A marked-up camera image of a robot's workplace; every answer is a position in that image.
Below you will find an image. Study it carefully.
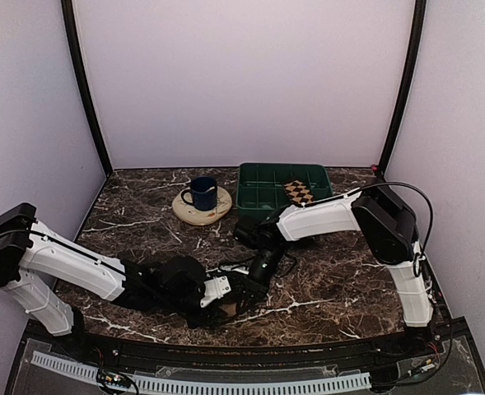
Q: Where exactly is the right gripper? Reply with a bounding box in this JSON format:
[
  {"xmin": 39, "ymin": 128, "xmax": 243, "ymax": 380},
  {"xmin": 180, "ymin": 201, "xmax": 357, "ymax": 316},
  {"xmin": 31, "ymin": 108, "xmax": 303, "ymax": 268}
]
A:
[{"xmin": 236, "ymin": 244, "xmax": 287, "ymax": 314}]

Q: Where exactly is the green divided plastic tray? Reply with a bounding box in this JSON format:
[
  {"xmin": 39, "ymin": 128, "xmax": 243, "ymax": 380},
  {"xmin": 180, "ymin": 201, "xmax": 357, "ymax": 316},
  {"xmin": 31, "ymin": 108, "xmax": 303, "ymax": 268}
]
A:
[{"xmin": 236, "ymin": 162, "xmax": 333, "ymax": 221}]

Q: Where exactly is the brown argyle sock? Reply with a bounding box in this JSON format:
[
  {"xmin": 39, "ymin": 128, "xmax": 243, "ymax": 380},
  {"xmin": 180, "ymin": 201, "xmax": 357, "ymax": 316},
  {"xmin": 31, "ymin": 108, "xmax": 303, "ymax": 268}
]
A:
[{"xmin": 282, "ymin": 176, "xmax": 315, "ymax": 206}]

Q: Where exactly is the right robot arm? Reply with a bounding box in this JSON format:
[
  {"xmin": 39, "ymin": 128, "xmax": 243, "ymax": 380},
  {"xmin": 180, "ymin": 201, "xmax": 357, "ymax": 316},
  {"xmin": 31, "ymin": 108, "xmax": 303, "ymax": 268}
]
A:
[{"xmin": 234, "ymin": 178, "xmax": 433, "ymax": 357}]

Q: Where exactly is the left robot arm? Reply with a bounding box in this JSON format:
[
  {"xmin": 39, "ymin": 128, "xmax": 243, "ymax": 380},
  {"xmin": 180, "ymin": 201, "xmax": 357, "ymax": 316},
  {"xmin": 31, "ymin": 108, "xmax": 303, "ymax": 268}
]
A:
[{"xmin": 0, "ymin": 202, "xmax": 235, "ymax": 359}]

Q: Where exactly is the cream round coaster plate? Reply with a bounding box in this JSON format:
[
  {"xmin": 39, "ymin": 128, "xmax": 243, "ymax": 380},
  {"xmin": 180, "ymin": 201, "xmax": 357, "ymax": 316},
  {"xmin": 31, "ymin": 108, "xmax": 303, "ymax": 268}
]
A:
[{"xmin": 172, "ymin": 187, "xmax": 232, "ymax": 226}]

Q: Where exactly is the dark blue enamel mug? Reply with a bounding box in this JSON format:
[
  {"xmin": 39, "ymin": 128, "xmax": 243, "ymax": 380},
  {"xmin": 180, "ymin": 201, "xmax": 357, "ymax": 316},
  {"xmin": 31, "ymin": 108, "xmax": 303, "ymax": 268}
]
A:
[{"xmin": 180, "ymin": 176, "xmax": 218, "ymax": 211}]

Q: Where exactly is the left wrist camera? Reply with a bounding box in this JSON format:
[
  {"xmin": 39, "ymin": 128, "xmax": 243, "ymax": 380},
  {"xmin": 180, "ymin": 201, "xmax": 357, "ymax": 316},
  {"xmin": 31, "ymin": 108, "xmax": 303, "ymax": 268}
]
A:
[{"xmin": 200, "ymin": 276, "xmax": 231, "ymax": 309}]

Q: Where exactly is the white slotted cable duct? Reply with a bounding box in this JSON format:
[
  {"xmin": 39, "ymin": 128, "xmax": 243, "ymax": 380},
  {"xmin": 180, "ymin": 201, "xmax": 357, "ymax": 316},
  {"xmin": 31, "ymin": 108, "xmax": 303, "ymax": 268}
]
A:
[{"xmin": 30, "ymin": 351, "xmax": 371, "ymax": 394}]

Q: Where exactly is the black front rail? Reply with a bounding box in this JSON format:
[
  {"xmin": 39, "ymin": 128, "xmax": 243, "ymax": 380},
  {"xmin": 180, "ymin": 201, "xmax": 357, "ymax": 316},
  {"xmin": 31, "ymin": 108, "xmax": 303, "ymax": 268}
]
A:
[{"xmin": 48, "ymin": 328, "xmax": 445, "ymax": 374}]

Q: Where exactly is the right black frame post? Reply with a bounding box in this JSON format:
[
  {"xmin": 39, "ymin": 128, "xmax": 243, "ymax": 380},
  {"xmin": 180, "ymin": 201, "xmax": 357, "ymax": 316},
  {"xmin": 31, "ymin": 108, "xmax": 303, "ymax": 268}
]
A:
[{"xmin": 375, "ymin": 0, "xmax": 427, "ymax": 179}]

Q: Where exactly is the black frame post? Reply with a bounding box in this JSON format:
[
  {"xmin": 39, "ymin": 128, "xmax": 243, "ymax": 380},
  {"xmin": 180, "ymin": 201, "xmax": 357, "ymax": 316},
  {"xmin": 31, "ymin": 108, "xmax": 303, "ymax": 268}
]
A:
[
  {"xmin": 375, "ymin": 0, "xmax": 427, "ymax": 179},
  {"xmin": 60, "ymin": 0, "xmax": 114, "ymax": 178}
]

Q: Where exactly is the left black frame post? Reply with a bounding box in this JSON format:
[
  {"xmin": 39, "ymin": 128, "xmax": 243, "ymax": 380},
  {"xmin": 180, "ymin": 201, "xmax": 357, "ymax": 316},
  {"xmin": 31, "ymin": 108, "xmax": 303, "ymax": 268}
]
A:
[{"xmin": 60, "ymin": 0, "xmax": 114, "ymax": 178}]

